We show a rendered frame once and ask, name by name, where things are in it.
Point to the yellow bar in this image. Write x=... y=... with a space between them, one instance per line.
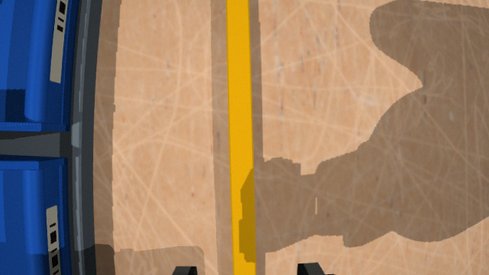
x=240 y=132

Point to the grey shelf rack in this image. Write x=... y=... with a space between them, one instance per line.
x=76 y=144

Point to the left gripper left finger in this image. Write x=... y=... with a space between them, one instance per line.
x=185 y=271

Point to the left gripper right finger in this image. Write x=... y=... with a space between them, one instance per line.
x=310 y=269

